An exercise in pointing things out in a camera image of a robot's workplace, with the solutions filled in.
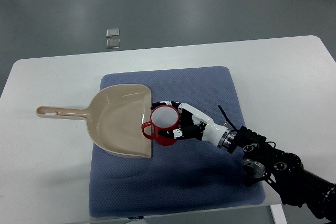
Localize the red cup with handle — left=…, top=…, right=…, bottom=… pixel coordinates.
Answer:
left=141, top=104, right=180, bottom=146

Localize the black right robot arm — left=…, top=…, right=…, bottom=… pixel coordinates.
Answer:
left=219, top=126, right=335, bottom=223

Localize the upper metal floor plate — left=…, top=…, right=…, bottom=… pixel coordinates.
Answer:
left=106, top=28, right=120, bottom=38

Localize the white table leg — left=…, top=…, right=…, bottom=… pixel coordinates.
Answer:
left=270, top=204, right=287, bottom=224

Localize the blue textured mat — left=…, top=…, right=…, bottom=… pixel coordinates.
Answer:
left=89, top=66, right=265, bottom=218

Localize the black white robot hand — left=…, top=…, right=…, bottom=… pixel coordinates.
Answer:
left=151, top=101, right=236, bottom=148

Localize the beige plastic dustpan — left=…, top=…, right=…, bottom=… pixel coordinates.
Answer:
left=36, top=84, right=152, bottom=158

